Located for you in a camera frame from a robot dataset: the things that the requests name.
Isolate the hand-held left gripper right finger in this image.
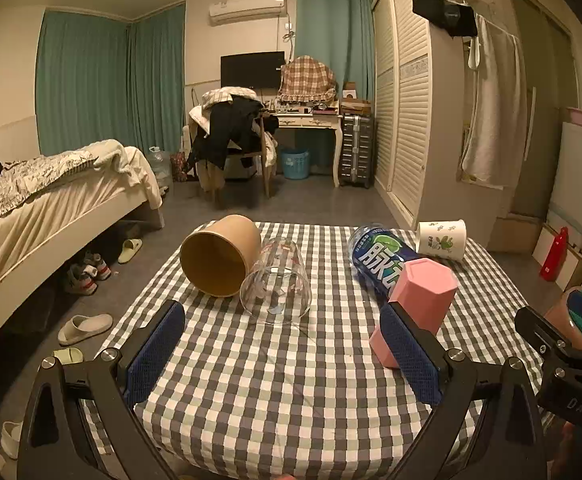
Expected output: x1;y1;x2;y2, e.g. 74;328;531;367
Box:
379;302;546;480

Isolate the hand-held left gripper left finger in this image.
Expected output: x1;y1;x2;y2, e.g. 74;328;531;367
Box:
17;300;186;480

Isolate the brown cup with teal band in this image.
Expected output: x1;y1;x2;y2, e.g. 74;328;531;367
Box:
543;284;582;355

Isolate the pink hexagonal cup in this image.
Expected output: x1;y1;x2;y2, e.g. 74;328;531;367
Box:
369;258;460;370

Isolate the white cup with leaf print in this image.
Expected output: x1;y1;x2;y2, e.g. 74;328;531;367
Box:
416;219;467;261

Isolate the clear plastic cup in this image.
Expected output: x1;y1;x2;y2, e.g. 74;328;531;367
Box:
240;238;313;325

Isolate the red bottle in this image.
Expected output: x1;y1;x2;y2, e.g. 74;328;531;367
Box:
541;226;570;282

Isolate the white slipper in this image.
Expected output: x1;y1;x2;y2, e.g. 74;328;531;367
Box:
0;420;24;461
58;313;114;347

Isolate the pale green slipper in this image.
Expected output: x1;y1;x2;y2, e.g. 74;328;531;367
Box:
52;347;84;367

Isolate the white and red sneaker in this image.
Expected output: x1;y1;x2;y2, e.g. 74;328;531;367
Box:
63;264;100;296
83;252;112;281

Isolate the yellow slipper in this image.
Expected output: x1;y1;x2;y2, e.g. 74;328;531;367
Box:
118;238;144;265

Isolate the blue labelled drink bottle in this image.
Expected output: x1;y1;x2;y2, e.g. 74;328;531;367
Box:
348;223;422;307

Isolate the brown paper bowl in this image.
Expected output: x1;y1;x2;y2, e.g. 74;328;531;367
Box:
180;214;262;298

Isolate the small white fridge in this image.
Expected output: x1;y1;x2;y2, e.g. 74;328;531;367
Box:
546;121;582;255

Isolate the checkered tablecloth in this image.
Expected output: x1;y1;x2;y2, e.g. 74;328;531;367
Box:
78;221;564;480

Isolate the bed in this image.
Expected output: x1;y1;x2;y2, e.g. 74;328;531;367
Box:
0;140;164;366

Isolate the clear water jug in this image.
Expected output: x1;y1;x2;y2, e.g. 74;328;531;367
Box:
145;145;174;192

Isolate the dark red bag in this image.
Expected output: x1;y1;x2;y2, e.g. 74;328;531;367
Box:
170;152;190;184

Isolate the cream blanket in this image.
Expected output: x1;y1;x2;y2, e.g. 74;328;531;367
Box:
90;140;164;211

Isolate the patterned quilt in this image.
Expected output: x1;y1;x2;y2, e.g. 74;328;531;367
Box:
0;152;100;237

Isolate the grey suitcase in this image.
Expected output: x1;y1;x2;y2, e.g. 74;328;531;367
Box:
340;114;375;190

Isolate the wooden chair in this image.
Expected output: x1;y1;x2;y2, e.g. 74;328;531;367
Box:
198;110;272;209

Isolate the white towel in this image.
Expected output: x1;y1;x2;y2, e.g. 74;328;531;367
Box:
459;14;528;189

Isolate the blue waste bin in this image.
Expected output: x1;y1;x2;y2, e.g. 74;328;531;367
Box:
279;147;310;180

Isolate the pile of clothes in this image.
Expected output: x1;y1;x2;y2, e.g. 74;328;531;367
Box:
187;87;280;172

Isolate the white louvred wardrobe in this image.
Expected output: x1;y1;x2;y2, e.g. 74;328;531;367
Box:
371;0;514;233

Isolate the white desk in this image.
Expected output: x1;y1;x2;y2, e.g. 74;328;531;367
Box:
266;111;344;189

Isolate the flat cardboard box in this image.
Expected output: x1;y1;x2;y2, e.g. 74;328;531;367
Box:
339;99;373;116

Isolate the narrow teal curtain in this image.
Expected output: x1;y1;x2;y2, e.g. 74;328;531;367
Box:
128;2;187;155

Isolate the wide teal curtain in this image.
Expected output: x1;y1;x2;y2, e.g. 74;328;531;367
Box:
38;8;132;157

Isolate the plaid cloth cover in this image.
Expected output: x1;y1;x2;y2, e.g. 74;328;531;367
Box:
277;56;338;106

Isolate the black television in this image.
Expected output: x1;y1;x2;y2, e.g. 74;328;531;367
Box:
221;51;286;90

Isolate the tall teal curtain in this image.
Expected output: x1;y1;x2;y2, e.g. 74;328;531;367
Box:
296;0;374;107

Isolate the white air conditioner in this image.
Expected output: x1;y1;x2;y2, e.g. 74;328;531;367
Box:
208;0;288;26

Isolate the black device on bracket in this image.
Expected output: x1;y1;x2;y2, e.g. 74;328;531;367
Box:
412;0;480;39

